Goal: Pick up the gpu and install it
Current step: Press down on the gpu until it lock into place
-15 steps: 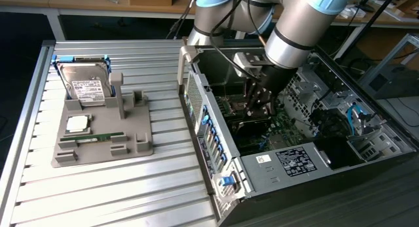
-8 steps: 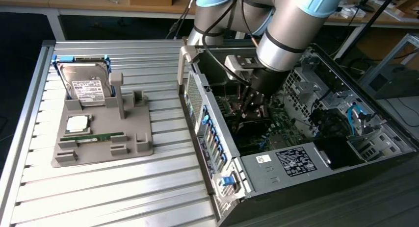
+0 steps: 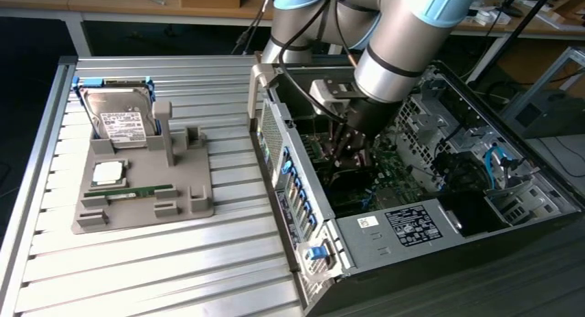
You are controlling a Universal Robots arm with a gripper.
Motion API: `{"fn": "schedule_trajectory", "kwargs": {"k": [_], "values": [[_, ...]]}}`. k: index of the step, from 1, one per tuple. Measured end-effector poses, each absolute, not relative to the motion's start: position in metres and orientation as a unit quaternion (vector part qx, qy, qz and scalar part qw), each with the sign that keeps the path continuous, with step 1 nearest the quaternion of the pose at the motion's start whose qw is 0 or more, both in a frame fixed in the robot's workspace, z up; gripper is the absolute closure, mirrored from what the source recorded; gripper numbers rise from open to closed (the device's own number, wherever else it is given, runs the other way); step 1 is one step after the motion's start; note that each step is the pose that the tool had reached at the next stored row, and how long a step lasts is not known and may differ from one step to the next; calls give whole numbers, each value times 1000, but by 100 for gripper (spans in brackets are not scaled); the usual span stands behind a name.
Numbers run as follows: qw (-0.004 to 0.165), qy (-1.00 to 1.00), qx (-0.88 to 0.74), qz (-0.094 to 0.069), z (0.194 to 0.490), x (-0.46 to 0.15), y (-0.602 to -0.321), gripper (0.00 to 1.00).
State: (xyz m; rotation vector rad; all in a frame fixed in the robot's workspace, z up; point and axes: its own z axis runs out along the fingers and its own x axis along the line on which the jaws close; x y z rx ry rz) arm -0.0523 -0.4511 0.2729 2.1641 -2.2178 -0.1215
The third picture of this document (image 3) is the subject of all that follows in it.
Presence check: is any grey chipset heatsink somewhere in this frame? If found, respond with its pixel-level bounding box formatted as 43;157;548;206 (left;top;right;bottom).
377;188;403;209

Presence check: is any open black PC case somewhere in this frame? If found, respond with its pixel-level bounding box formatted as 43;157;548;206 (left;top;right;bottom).
246;55;585;317

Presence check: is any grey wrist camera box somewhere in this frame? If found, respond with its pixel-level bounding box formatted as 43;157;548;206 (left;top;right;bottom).
309;78;358;115

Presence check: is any metal drive cage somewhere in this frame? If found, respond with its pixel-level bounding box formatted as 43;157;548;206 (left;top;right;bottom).
395;90;485;160

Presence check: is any hard disk blue carrier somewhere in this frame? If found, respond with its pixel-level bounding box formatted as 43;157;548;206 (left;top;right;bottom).
71;76;159;150

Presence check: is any aluminium frame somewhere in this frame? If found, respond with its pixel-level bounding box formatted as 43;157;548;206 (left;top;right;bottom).
500;45;585;140

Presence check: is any white box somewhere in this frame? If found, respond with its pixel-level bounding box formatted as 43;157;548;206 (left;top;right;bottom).
470;7;512;25

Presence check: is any silver CPU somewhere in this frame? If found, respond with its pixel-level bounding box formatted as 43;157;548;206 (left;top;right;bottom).
90;161;127;188

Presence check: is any black camera cable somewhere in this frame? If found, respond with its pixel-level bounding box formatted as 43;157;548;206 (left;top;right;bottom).
276;0;349;123

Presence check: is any grey power supply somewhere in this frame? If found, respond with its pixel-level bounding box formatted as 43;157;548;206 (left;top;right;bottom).
335;199;462;268

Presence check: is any brown cardboard piece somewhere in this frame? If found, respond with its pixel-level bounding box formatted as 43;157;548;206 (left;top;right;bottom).
550;0;585;22

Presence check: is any blue data wire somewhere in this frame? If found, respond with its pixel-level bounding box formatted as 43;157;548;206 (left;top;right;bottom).
484;144;512;192

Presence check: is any wooden desk white frame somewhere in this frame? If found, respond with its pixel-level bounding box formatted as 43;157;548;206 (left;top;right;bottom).
0;0;275;56
447;0;585;85

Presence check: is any black monitor stand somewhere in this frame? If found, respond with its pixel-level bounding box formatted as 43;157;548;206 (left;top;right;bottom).
492;0;526;17

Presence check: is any grey parts rack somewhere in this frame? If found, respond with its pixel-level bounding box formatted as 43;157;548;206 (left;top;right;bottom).
71;101;216;235

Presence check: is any green RAM stick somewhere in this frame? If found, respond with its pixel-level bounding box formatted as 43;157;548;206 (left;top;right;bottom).
84;183;178;199

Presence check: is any green motherboard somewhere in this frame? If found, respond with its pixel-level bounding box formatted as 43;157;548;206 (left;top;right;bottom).
299;120;439;218

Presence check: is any black pole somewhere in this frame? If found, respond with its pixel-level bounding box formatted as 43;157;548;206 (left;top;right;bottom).
465;0;560;84

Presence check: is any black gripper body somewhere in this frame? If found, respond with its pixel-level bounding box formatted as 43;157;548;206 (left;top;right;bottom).
342;97;406;140

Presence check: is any dark computer box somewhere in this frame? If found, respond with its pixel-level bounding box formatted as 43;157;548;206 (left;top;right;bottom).
514;90;585;140

